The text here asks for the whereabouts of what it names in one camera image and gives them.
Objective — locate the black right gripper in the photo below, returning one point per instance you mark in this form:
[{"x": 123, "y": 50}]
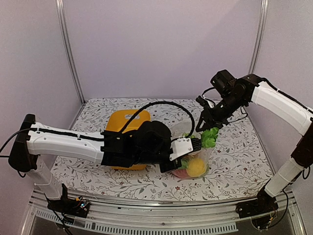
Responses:
[{"x": 207, "y": 125}]

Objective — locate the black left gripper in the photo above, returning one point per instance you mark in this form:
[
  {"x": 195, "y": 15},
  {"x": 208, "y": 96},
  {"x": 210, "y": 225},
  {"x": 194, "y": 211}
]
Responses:
[{"x": 166, "y": 169}]

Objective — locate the green toy leafy vegetable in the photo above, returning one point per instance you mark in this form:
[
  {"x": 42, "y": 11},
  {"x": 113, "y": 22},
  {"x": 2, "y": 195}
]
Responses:
[{"x": 209, "y": 137}]

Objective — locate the clear polka dot zip bag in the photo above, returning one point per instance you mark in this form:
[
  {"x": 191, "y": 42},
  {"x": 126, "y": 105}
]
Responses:
[{"x": 203, "y": 154}]

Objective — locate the yellow toy apple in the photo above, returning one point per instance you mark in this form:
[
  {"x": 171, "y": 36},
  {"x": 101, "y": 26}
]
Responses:
[{"x": 196, "y": 167}]

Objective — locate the green toy grapes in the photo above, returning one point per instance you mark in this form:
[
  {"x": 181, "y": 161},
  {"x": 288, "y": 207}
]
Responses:
[{"x": 188, "y": 135}]

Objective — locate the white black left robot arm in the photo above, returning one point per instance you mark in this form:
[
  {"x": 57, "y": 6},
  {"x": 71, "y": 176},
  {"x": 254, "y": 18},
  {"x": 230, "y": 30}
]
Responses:
[{"x": 61, "y": 151}]

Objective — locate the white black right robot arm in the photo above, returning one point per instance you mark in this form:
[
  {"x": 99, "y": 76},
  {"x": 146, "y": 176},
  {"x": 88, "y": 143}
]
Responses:
[{"x": 294, "y": 114}]

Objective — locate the floral white table mat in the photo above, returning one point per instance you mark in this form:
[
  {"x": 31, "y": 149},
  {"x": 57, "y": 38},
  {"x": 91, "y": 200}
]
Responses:
[{"x": 238, "y": 167}]

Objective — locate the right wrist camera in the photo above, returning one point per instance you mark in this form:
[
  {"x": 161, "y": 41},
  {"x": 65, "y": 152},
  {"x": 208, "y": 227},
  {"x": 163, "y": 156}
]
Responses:
[{"x": 204, "y": 101}]

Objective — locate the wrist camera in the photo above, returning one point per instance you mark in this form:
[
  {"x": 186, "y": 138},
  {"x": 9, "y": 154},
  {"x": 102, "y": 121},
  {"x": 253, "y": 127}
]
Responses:
[
  {"x": 183, "y": 146},
  {"x": 204, "y": 101}
]

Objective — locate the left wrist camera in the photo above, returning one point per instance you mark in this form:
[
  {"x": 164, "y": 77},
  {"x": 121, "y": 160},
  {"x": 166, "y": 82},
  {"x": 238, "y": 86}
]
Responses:
[{"x": 183, "y": 146}]

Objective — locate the aluminium front rail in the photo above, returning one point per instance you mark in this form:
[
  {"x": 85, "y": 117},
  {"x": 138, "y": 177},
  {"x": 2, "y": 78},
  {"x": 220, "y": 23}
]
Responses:
[{"x": 110, "y": 215}]

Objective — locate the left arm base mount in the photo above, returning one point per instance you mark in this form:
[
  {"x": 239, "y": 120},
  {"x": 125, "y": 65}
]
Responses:
[{"x": 78, "y": 207}]

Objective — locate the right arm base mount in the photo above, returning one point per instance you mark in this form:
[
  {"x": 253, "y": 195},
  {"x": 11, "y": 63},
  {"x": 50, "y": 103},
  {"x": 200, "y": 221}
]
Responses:
[{"x": 261, "y": 210}]

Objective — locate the right aluminium frame post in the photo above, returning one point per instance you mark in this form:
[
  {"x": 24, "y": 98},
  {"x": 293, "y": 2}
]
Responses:
[{"x": 259, "y": 35}]

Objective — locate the aluminium frame post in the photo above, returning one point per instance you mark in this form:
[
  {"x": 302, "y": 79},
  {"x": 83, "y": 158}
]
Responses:
[
  {"x": 66, "y": 40},
  {"x": 259, "y": 35}
]

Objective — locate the left aluminium frame post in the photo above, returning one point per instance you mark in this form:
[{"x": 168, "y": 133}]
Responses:
[{"x": 66, "y": 40}]

